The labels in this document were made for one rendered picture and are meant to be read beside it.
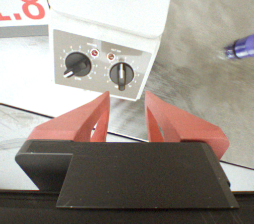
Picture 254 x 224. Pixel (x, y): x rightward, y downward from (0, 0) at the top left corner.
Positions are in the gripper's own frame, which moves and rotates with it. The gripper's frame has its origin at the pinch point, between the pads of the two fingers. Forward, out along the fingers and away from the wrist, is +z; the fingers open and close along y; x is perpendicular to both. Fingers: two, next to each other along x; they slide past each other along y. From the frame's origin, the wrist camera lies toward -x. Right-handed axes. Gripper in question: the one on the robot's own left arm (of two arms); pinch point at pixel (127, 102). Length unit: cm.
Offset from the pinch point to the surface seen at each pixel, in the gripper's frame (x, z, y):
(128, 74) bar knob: 0.9, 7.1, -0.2
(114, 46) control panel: -2.6, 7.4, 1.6
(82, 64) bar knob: -1.1, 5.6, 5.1
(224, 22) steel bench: -3.7, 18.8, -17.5
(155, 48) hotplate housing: -2.3, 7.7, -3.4
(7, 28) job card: -3.9, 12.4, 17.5
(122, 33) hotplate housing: -4.0, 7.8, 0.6
